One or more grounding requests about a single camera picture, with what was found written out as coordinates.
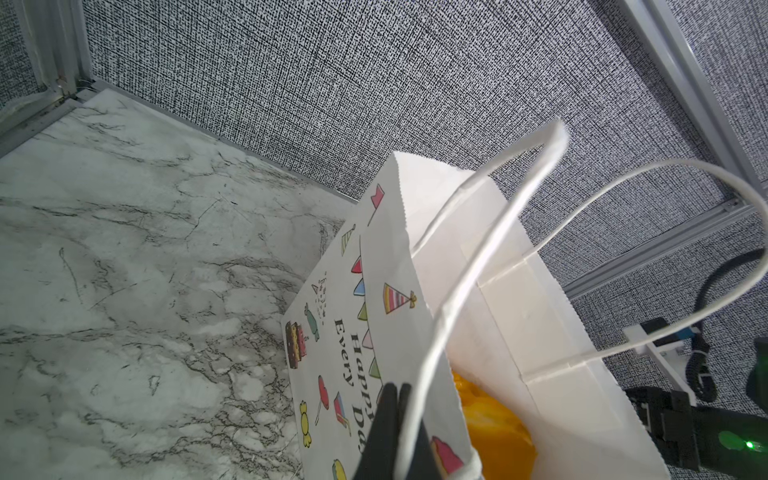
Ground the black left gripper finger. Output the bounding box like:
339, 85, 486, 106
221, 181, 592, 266
353, 383, 441, 480

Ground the aluminium cage frame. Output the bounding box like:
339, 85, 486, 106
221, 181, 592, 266
0, 0, 768, 301

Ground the long twisted yellow bread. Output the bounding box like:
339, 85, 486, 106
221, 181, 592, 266
453, 372, 537, 480

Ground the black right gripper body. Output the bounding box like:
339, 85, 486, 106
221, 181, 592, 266
625, 387, 699, 471

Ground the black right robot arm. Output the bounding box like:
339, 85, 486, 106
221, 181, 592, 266
625, 342, 767, 479

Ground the white paper gift bag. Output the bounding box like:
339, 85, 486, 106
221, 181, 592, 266
283, 120, 669, 479

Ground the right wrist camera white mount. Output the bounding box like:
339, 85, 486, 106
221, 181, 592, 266
635, 326, 718, 406

